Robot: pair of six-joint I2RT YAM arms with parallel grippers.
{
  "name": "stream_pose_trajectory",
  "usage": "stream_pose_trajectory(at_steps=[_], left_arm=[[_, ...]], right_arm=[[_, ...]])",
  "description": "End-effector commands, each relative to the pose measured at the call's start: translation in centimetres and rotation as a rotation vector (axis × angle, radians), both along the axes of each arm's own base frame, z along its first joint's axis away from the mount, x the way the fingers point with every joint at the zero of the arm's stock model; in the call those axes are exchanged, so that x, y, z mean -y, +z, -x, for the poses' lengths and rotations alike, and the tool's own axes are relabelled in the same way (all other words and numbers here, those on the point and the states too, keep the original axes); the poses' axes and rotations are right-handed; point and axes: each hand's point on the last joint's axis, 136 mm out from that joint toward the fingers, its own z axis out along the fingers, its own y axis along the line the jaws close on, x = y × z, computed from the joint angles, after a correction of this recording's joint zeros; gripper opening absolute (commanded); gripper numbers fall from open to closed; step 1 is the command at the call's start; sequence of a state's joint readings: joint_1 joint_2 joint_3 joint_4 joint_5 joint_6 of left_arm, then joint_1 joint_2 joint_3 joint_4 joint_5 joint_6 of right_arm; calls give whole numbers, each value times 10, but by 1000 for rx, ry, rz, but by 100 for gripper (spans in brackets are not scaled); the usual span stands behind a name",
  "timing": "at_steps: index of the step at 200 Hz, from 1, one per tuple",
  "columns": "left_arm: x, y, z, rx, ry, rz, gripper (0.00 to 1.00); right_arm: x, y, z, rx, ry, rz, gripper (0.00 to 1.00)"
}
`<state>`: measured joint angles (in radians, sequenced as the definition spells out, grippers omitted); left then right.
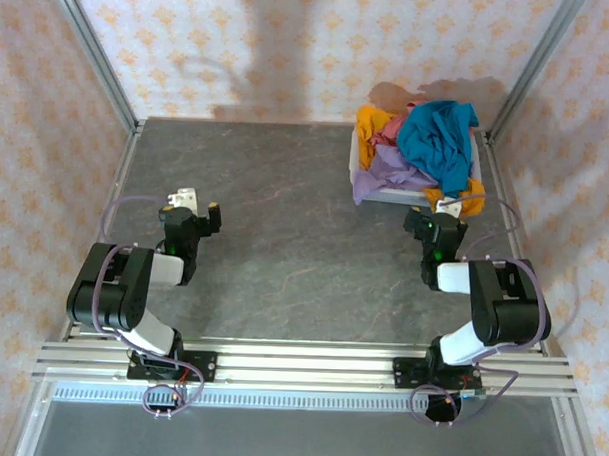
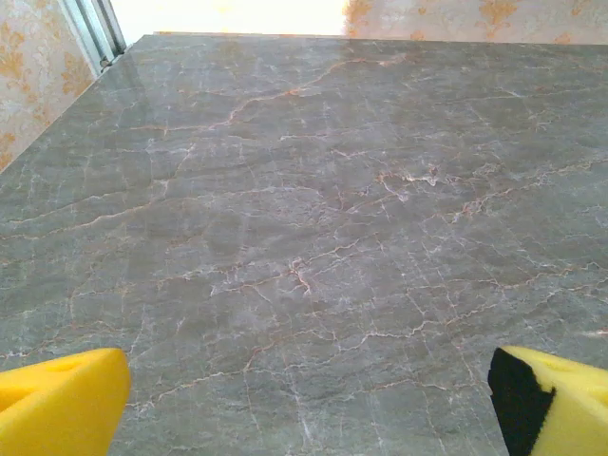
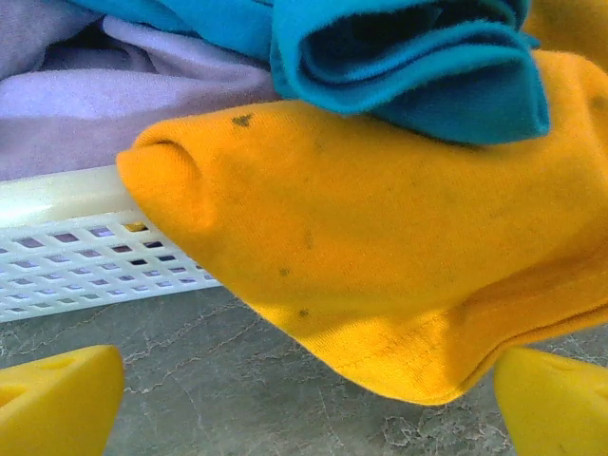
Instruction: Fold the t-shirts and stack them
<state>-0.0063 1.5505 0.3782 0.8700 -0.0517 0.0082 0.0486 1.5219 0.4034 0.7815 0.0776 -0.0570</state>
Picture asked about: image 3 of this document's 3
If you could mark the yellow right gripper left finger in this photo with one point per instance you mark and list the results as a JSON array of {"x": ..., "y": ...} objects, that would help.
[{"x": 52, "y": 408}]

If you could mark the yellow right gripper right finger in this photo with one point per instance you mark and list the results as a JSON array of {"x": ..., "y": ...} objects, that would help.
[{"x": 560, "y": 413}]

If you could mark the blue t-shirt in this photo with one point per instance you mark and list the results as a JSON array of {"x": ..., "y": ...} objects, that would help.
[{"x": 404, "y": 62}]

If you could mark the white plastic basket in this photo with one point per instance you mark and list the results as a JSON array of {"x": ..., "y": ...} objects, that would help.
[{"x": 57, "y": 199}]

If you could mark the lavender t-shirt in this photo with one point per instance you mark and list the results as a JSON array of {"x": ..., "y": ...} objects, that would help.
[{"x": 95, "y": 109}]

